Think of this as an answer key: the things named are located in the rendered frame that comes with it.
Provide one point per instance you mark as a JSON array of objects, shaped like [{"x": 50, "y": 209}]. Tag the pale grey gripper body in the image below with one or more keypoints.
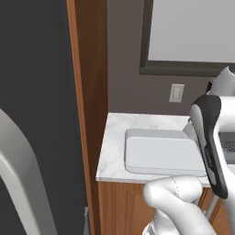
[{"x": 190, "y": 131}]

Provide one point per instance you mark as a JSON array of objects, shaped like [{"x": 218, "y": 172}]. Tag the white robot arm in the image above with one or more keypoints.
[{"x": 180, "y": 199}]

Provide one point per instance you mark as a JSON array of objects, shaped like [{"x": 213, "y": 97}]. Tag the white rectangular tupperware container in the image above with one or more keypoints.
[{"x": 162, "y": 153}]

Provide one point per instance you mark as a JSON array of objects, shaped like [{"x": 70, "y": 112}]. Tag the brown wooden counter cabinet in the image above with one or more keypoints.
[{"x": 122, "y": 208}]

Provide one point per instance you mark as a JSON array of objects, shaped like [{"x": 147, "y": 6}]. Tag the dark grey fridge door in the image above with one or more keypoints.
[{"x": 39, "y": 67}]

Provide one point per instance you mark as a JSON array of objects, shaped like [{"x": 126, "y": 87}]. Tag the dark framed window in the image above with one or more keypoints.
[{"x": 189, "y": 33}]

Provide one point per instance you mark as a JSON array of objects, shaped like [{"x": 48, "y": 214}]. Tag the brown wooden side panel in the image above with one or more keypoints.
[{"x": 91, "y": 91}]

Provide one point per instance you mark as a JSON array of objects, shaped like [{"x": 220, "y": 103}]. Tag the white wall outlet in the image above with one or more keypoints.
[{"x": 176, "y": 93}]

